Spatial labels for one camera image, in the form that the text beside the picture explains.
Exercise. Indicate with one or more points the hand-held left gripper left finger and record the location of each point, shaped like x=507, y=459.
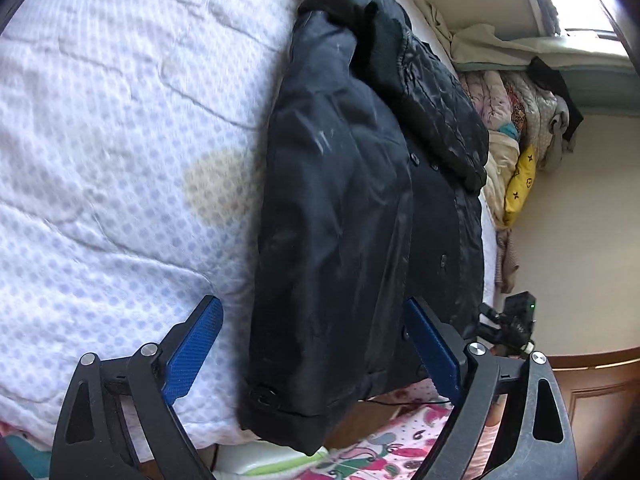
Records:
x=192, y=355

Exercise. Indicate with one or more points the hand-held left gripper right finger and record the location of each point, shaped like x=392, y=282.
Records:
x=432, y=350

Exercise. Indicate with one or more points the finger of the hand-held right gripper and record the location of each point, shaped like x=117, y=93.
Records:
x=485, y=332
x=490, y=311

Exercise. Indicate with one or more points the black padded jacket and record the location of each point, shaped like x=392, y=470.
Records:
x=325, y=210

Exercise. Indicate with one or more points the brown striped cloth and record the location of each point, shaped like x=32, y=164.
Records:
x=507, y=260

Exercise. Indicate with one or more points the brown wooden cabinet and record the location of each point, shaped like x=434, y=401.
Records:
x=600, y=410

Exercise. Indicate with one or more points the yellow printed pillow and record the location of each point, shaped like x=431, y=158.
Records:
x=520, y=180

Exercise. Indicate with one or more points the colourful floral quilt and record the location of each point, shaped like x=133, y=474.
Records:
x=517, y=105

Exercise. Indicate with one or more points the pale lilac floral quilt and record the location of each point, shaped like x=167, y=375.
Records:
x=482, y=100

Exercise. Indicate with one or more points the bed with white quilted cover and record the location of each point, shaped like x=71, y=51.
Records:
x=125, y=135

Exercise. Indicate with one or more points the black garment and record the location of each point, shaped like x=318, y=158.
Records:
x=550, y=80

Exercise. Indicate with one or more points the teal curtain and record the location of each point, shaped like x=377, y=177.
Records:
x=605, y=90

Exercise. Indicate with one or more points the beige curtain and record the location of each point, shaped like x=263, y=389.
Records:
x=480, y=42

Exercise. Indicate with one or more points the purple fluffy cloth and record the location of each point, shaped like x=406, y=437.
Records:
x=545, y=10

